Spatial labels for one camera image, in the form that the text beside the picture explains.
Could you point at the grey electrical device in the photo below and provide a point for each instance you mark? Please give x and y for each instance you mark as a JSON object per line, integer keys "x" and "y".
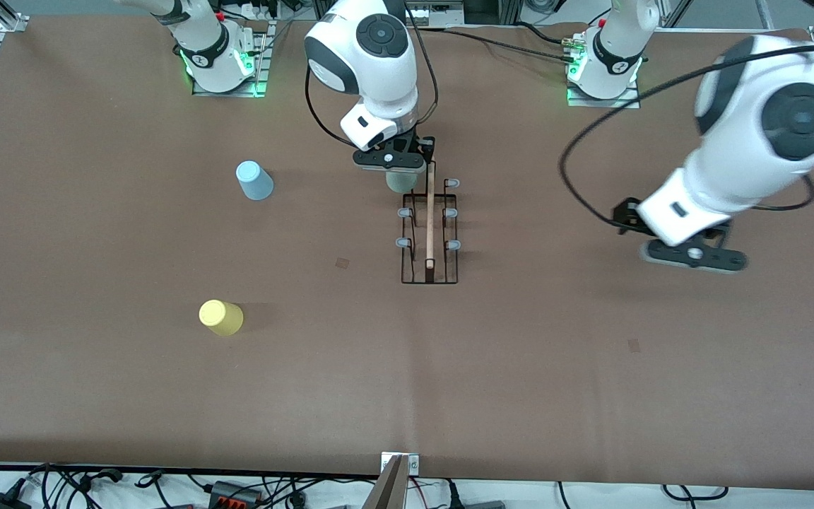
{"x": 439, "y": 12}

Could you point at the orange black connector block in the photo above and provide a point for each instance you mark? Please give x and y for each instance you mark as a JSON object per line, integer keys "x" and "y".
{"x": 234, "y": 493}

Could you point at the black power plug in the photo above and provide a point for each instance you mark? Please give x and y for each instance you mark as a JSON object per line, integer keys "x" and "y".
{"x": 453, "y": 495}

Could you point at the pale green plastic cup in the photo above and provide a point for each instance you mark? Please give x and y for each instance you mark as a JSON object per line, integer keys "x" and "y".
{"x": 401, "y": 182}

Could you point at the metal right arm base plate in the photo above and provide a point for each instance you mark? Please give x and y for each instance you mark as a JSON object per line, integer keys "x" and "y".
{"x": 262, "y": 71}

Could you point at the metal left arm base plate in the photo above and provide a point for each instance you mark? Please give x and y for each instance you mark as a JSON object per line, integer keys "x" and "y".
{"x": 633, "y": 100}

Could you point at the brown table cover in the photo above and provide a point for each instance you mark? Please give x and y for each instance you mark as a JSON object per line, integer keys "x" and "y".
{"x": 449, "y": 389}

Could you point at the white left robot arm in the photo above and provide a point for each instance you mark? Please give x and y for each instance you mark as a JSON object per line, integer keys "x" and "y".
{"x": 753, "y": 141}

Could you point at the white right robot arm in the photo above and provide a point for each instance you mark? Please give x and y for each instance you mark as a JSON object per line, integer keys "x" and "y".
{"x": 379, "y": 78}

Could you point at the black power adapter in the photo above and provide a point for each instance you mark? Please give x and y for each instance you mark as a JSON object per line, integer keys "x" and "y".
{"x": 1, "y": 502}

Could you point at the grey metal mounting bracket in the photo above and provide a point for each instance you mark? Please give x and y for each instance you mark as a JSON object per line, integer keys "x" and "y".
{"x": 413, "y": 464}

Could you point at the grey brown stand bar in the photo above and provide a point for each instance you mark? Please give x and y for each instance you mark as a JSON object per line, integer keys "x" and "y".
{"x": 387, "y": 491}

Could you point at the yellow plastic cup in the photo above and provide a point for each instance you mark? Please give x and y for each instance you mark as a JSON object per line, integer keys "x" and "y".
{"x": 221, "y": 318}

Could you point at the light blue plastic cup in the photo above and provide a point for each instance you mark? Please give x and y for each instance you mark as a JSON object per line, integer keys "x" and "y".
{"x": 255, "y": 182}

